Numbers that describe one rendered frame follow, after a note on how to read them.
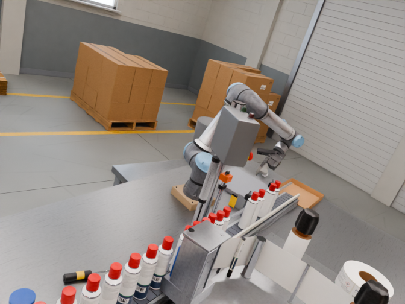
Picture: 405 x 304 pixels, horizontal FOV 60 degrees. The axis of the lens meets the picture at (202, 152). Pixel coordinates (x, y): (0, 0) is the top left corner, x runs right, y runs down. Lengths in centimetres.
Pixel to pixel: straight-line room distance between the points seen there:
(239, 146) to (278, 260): 47
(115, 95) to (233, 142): 353
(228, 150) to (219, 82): 419
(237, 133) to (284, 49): 557
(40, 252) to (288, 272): 94
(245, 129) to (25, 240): 93
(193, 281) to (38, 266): 56
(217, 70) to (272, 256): 433
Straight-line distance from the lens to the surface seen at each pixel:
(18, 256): 145
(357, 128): 600
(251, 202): 171
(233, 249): 140
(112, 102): 474
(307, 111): 639
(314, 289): 145
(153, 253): 115
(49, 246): 149
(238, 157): 136
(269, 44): 703
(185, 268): 119
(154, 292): 131
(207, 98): 563
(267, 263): 148
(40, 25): 656
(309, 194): 264
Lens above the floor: 179
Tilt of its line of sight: 21 degrees down
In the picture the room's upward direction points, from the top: 18 degrees clockwise
